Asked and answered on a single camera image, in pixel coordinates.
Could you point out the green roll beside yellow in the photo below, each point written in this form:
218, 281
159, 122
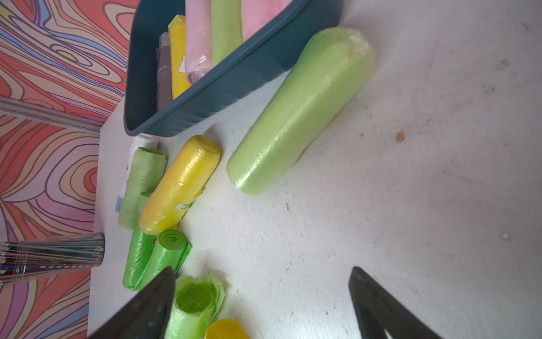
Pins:
197, 303

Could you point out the teal plastic storage box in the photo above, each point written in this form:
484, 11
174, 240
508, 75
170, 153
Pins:
273, 50

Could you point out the white blue trash bag roll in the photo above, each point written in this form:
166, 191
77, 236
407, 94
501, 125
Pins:
145, 141

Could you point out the thin pink trash bag roll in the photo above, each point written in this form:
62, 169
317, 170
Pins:
199, 56

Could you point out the light green roll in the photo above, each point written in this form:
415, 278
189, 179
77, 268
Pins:
332, 69

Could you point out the clear cup of pencils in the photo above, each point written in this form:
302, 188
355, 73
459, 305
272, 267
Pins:
29, 260

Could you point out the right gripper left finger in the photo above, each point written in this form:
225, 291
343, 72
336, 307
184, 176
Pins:
147, 314

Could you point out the grey trash bag roll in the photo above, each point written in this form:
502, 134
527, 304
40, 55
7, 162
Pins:
164, 72

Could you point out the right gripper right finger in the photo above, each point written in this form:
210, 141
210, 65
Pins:
379, 314

